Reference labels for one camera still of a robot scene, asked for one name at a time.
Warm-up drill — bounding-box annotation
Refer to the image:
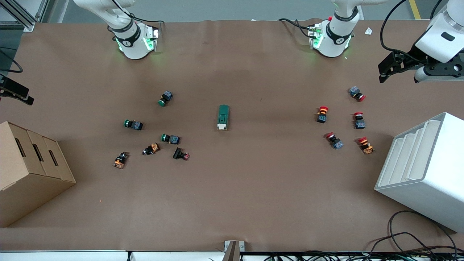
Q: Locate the green load switch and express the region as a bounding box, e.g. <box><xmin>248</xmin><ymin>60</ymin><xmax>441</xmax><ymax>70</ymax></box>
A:
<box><xmin>216</xmin><ymin>104</ymin><xmax>231</xmax><ymax>131</ymax></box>

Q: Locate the brown cardboard box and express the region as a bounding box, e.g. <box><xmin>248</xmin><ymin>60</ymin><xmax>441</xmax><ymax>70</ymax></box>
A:
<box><xmin>0</xmin><ymin>121</ymin><xmax>76</xmax><ymax>228</ymax></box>

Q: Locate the white slotted storage rack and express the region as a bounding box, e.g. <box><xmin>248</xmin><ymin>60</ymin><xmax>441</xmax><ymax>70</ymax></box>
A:
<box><xmin>374</xmin><ymin>112</ymin><xmax>464</xmax><ymax>233</ymax></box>

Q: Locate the brown paper table cover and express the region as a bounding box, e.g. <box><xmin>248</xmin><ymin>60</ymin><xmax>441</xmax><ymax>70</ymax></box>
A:
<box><xmin>0</xmin><ymin>19</ymin><xmax>464</xmax><ymax>253</ymax></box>

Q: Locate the black cable at table side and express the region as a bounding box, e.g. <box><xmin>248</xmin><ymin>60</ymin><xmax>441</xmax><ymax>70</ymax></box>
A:
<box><xmin>0</xmin><ymin>48</ymin><xmax>24</xmax><ymax>74</ymax></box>

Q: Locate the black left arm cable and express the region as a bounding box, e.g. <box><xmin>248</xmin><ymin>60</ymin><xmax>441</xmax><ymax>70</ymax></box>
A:
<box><xmin>380</xmin><ymin>0</ymin><xmax>443</xmax><ymax>55</ymax></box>

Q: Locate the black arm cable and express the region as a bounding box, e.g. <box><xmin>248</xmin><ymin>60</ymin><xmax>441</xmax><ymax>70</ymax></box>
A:
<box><xmin>380</xmin><ymin>0</ymin><xmax>443</xmax><ymax>55</ymax></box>
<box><xmin>111</xmin><ymin>0</ymin><xmax>165</xmax><ymax>26</ymax></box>

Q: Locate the aluminium frame profile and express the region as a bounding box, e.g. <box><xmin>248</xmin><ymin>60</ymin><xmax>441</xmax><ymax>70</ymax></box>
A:
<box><xmin>0</xmin><ymin>0</ymin><xmax>49</xmax><ymax>32</ymax></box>

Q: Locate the black left base cable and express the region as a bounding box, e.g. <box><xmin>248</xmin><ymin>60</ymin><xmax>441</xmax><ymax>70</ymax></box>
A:
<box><xmin>278</xmin><ymin>18</ymin><xmax>316</xmax><ymax>38</ymax></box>

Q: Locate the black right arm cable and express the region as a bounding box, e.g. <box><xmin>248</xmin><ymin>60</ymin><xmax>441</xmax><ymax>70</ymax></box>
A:
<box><xmin>111</xmin><ymin>0</ymin><xmax>165</xmax><ymax>26</ymax></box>

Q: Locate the black floor cable bundle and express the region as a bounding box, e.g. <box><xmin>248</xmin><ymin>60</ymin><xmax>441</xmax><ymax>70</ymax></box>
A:
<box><xmin>261</xmin><ymin>210</ymin><xmax>464</xmax><ymax>261</ymax></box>

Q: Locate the black switch with red tip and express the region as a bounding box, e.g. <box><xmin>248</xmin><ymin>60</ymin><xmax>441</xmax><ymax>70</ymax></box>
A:
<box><xmin>172</xmin><ymin>147</ymin><xmax>190</xmax><ymax>161</ymax></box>

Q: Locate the metal table edge bracket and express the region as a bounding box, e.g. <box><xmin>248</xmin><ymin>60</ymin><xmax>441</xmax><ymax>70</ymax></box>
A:
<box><xmin>222</xmin><ymin>240</ymin><xmax>245</xmax><ymax>261</ymax></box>

